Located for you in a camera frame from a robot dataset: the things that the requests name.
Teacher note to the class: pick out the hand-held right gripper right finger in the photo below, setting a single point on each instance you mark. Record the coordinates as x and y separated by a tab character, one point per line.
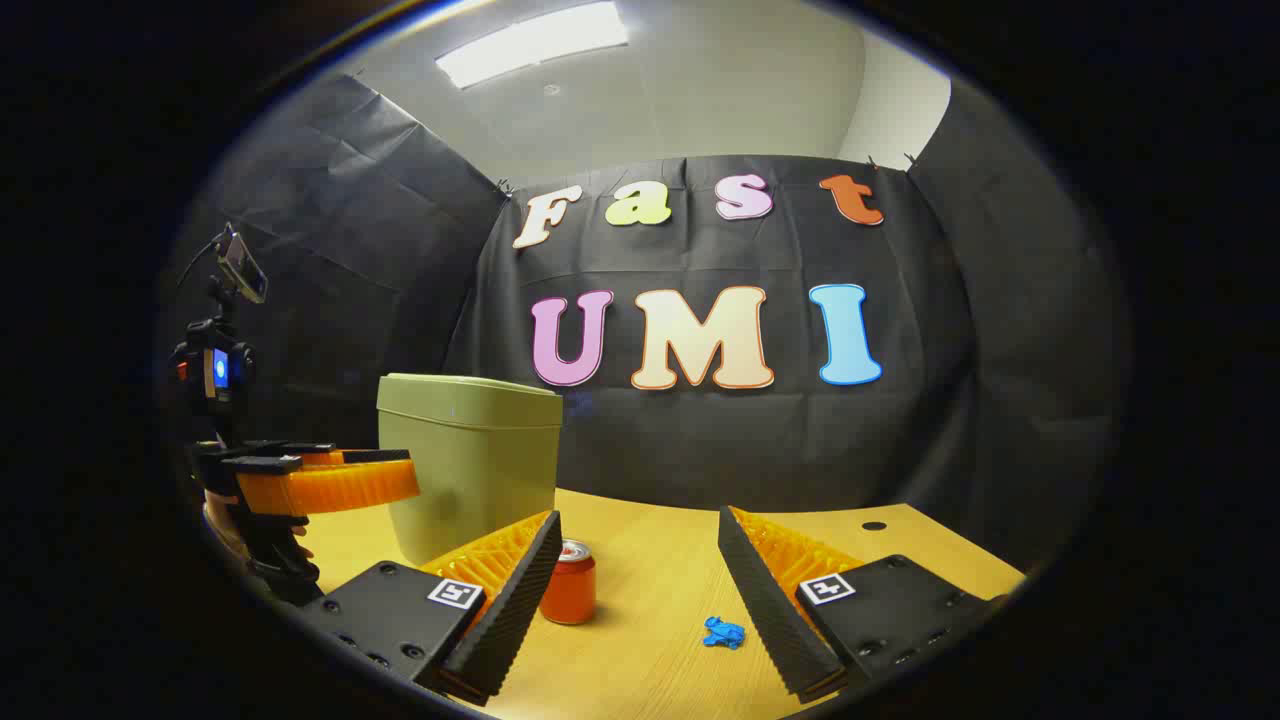
775	620

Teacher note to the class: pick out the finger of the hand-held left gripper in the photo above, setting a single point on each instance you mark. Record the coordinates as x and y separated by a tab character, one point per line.
375	455
340	485

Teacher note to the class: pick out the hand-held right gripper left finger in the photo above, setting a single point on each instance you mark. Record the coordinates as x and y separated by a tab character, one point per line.
505	620

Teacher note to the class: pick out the blue paper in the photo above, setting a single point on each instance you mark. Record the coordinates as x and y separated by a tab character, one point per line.
723	633

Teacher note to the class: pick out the red pop can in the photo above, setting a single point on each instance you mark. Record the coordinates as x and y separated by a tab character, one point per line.
568	595

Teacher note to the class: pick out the green desktop garbage bin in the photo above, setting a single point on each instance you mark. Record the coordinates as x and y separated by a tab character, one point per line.
470	460

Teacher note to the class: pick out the wooden desktop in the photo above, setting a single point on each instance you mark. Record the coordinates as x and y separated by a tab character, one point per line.
660	580

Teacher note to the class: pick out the black backdrop cloth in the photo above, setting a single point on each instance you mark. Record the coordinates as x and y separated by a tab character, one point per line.
700	440

